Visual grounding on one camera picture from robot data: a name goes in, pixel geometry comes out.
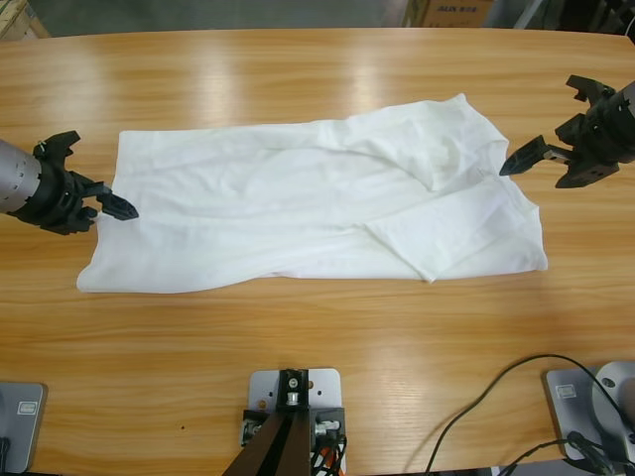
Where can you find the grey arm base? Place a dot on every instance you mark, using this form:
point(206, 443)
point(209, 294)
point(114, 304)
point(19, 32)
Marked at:
point(570, 416)
point(25, 436)

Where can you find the black side bracket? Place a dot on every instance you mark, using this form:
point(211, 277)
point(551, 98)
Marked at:
point(253, 421)
point(335, 416)

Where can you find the wooden crate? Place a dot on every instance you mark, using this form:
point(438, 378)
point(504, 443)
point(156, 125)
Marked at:
point(20, 17)

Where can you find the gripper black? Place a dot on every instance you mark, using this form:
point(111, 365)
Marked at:
point(54, 198)
point(600, 139)

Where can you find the white t-shirt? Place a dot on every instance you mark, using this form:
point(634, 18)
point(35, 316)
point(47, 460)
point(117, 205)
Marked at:
point(273, 208)

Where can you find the grey metal frame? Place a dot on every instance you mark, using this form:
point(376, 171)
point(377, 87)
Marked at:
point(528, 15)

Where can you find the cardboard box with AUX print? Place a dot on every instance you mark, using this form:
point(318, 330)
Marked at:
point(456, 12)

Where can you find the black post clamp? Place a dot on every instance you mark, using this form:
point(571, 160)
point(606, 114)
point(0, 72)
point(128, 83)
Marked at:
point(300, 401)

